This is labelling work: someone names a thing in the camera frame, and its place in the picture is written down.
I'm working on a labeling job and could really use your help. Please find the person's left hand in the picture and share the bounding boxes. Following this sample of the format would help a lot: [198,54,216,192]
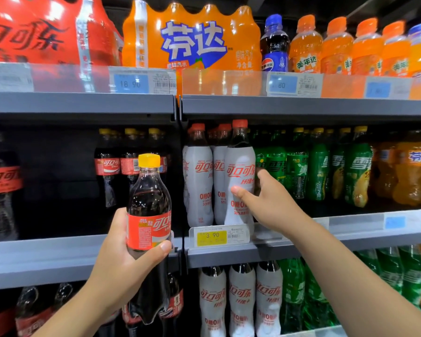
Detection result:
[87,207,174,327]

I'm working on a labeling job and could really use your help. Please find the person's right hand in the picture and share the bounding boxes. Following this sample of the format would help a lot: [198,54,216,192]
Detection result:
[232,169,317,239]

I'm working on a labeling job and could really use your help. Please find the row of dark green bottles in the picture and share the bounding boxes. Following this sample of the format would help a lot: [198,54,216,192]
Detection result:
[253,127,310,201]

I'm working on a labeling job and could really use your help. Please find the dark cola bottle yellow cap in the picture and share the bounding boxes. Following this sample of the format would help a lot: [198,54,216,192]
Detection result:
[126,153,174,327]

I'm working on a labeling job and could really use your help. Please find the yellow cap Sprite tea bottles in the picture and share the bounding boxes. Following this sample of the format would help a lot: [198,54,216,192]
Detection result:
[344,125,374,208]

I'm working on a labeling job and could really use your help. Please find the row of dark cola bottles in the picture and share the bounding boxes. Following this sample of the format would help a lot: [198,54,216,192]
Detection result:
[93,127,171,208]
[0,273,185,337]
[0,126,23,243]

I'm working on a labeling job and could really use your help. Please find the white cola bottle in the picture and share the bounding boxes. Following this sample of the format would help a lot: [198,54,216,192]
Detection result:
[254,261,284,337]
[228,263,257,337]
[198,266,228,337]

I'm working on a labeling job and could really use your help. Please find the orange soda bottle dark cap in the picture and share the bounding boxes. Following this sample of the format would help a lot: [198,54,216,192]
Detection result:
[393,130,421,206]
[375,140,401,199]

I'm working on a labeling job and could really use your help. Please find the row of green soda bottles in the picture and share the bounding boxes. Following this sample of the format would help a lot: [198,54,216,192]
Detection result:
[279,245,421,332]

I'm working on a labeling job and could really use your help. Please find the large cola bottle blue cap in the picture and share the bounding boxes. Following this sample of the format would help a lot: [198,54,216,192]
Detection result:
[260,14,290,73]

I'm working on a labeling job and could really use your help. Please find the grey store shelving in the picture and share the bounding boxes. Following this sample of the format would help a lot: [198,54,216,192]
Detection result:
[0,63,421,337]

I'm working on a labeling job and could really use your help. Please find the orange Fanta multipack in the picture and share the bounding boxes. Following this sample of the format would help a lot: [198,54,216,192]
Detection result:
[123,0,262,73]

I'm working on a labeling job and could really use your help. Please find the red cola multipack large script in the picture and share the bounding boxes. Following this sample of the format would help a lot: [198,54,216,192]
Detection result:
[0,0,123,67]

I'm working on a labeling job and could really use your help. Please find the person's right forearm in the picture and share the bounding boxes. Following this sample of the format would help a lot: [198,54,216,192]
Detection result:
[295,217,421,337]

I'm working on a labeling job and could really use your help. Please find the row of shelf price tags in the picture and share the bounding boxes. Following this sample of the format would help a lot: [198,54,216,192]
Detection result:
[0,63,421,101]
[188,209,421,248]

